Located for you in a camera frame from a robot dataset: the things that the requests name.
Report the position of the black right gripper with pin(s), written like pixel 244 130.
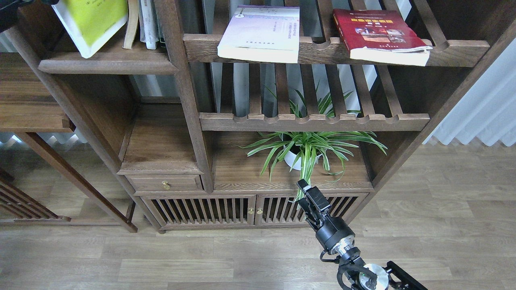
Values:
pixel 332 232

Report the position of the red paperback book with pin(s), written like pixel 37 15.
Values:
pixel 380 36

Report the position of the yellow green paperback book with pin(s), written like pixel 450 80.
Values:
pixel 91 23

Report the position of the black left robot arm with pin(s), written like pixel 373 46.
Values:
pixel 34 14

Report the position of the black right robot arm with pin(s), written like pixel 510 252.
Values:
pixel 354 274

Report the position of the white plant pot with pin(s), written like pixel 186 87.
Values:
pixel 298 158

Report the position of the green spider plant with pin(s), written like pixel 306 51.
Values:
pixel 333 145

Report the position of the brass drawer knob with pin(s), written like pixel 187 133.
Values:
pixel 166 185

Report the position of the dark wooden bookshelf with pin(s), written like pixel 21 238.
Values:
pixel 177 114

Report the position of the white lavender paperback book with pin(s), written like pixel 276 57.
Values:
pixel 262 33

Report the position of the white curtain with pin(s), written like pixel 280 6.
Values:
pixel 487 113

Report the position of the dark green upright book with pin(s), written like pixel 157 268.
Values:
pixel 161 40

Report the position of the white upright book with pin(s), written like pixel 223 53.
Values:
pixel 148 24

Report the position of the tan upright book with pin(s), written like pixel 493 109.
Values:
pixel 132 24

